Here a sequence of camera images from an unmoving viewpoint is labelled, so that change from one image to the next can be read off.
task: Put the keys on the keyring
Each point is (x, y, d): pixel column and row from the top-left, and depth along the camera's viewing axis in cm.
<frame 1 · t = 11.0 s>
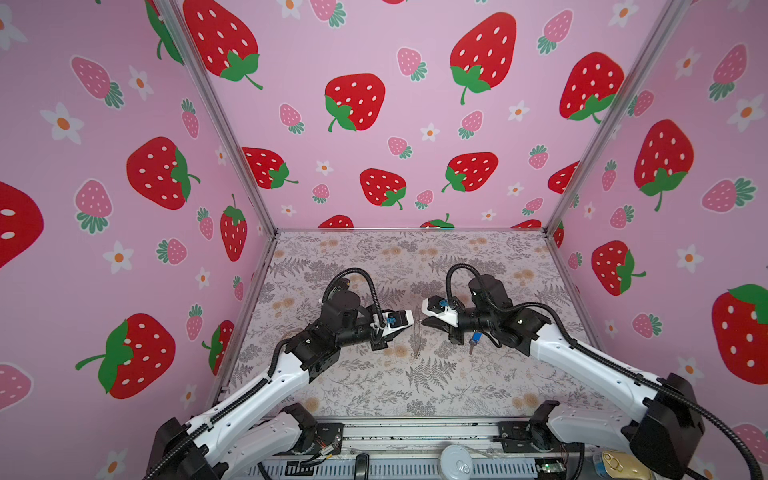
left hand: (406, 315, 71), fingers closed
right hand: (423, 318, 74), fingers closed
blue-capped key: (472, 342, 92), on the table

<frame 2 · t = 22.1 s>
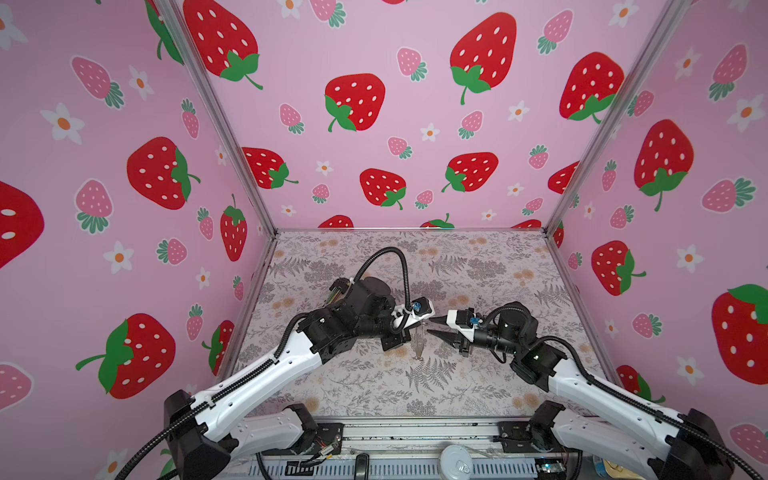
left hand: (418, 319, 69), fingers closed
right hand: (429, 323, 69), fingers open
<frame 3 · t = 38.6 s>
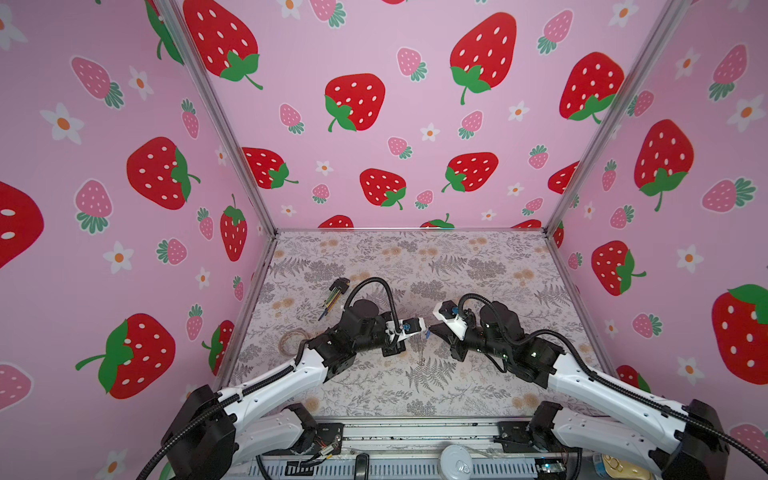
left hand: (415, 323, 75), fingers closed
right hand: (430, 327, 73), fingers closed
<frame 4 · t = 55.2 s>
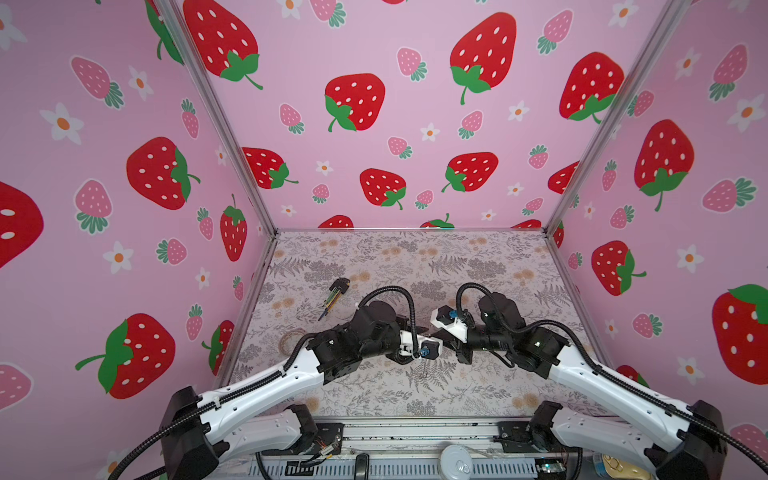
left hand: (425, 324, 70), fingers closed
right hand: (430, 335, 71), fingers closed
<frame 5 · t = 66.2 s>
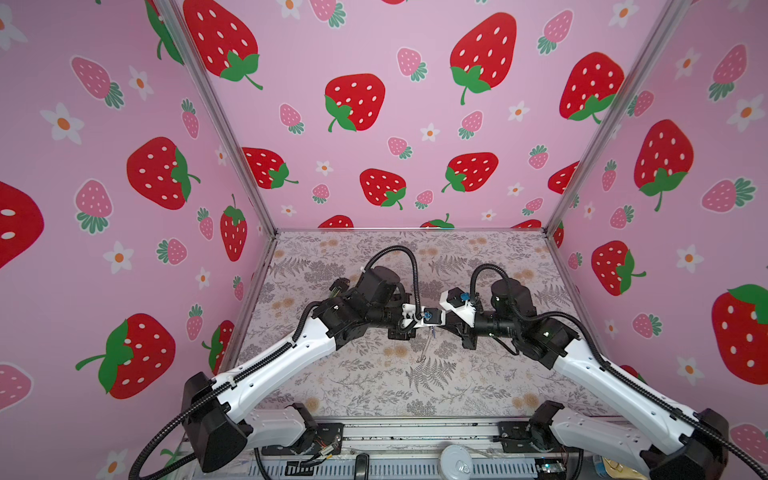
left hand: (429, 312, 70), fingers closed
right hand: (434, 319, 70), fingers closed
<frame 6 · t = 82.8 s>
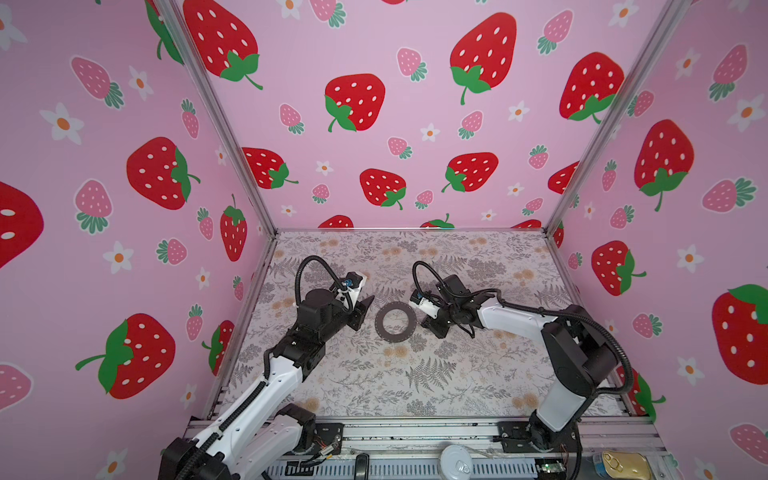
left hand: (365, 291, 78), fingers open
right hand: (423, 321, 91), fingers closed
